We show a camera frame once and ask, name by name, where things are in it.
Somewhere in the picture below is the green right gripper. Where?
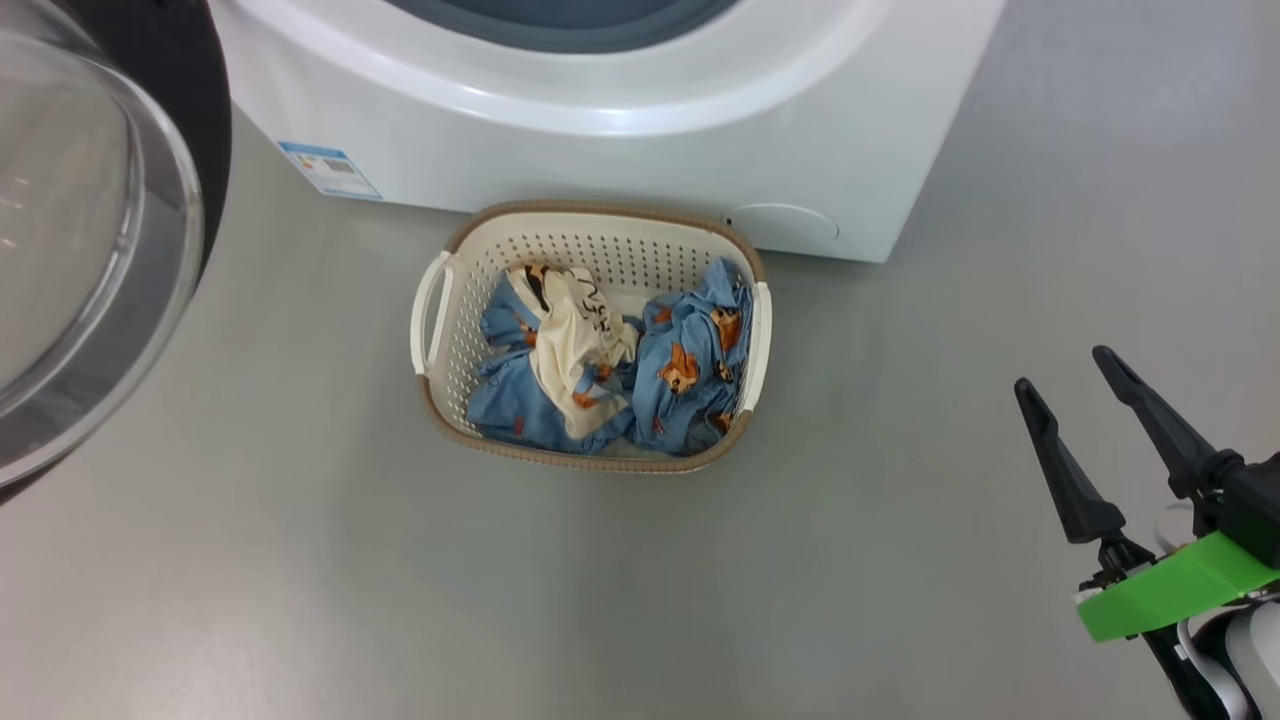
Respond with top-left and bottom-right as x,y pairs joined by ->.
1014,345 -> 1280,643

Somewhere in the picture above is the blue fox print garment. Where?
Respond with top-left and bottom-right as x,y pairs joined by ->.
630,257 -> 753,458

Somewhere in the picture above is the blue and cream garment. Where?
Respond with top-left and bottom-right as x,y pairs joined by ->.
466,262 -> 643,456

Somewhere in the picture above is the black round glass washer door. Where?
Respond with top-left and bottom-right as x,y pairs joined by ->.
0,0 -> 233,506

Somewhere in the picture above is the white front-load washing machine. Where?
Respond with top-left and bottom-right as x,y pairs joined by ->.
205,0 -> 1008,265

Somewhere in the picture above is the round white filter cover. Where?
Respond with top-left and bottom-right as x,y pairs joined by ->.
725,203 -> 841,244

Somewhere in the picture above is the cream perforated laundry basket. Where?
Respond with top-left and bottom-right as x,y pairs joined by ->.
410,200 -> 773,474

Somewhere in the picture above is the blue energy label sticker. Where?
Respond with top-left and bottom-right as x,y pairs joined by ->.
278,141 -> 383,201

